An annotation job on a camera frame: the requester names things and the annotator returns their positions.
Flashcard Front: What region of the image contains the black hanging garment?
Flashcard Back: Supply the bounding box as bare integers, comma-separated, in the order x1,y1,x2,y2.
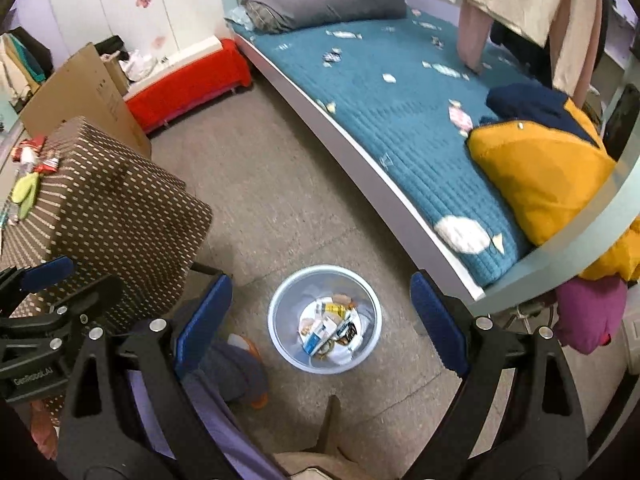
490,0,611,86

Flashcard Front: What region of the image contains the pink hanging garment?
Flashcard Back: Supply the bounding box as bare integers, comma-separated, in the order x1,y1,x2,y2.
459,0,606,106

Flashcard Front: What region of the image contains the light blue plastic bin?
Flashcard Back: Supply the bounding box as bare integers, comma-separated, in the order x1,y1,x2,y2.
267,265,383,372

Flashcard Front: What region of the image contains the brown dotted tablecloth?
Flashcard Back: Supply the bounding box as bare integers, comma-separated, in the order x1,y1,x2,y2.
0,116,213,411

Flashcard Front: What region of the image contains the white plastic bag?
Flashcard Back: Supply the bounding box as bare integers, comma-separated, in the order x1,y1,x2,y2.
125,50,158,81

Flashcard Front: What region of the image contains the teal quilted bedspread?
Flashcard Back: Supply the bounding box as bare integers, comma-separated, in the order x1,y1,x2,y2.
235,7,556,286

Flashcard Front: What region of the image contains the person's left hand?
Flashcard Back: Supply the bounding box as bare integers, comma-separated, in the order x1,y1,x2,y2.
30,405,59,461

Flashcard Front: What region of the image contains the green wrapper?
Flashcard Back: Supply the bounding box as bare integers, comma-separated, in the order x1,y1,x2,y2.
12,172,43,216

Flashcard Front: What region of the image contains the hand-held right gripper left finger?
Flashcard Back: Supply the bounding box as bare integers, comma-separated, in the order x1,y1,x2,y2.
57,274,235,480

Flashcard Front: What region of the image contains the pile of paper packets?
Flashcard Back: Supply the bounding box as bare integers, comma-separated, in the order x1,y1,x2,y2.
299,296,361,361

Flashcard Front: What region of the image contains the mint and white bunk bed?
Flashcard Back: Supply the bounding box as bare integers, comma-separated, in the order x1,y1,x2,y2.
221,0,640,311

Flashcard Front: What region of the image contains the red-covered low bench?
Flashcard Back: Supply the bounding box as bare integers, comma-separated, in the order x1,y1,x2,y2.
124,36,253,135

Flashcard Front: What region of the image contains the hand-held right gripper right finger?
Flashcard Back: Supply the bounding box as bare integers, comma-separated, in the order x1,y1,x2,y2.
400,270,588,480

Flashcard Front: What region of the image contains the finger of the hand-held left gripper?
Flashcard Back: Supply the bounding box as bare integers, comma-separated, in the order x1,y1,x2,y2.
0,256,75,316
0,275,125,361

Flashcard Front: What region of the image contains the beige stool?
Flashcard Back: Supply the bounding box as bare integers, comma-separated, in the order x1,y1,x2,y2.
275,395,373,480

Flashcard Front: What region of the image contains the light blue pillow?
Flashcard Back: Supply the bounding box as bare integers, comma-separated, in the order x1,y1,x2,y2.
225,5,258,35

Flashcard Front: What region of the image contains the black bag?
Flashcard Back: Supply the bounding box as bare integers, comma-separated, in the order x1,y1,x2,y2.
95,35,126,58

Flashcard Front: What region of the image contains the magenta cloth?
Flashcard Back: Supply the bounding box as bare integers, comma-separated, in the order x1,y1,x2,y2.
554,275,628,356

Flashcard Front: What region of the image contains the person's purple-trousered leg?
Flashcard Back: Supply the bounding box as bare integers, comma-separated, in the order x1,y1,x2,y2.
127,360,286,480

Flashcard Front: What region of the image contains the row of hanging clothes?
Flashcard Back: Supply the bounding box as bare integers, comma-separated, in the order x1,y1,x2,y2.
0,27,53,101

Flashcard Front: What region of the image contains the brown cardboard box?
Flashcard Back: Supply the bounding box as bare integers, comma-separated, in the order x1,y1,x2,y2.
19,42,152,158

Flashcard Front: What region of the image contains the grey orange slipper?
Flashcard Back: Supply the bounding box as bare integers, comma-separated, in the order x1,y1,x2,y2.
200,334,271,408

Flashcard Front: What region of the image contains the navy blue garment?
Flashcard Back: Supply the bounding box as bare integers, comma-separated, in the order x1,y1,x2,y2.
486,82,606,148

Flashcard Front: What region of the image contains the yellow jacket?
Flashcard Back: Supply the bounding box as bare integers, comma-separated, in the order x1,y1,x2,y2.
467,97,640,282

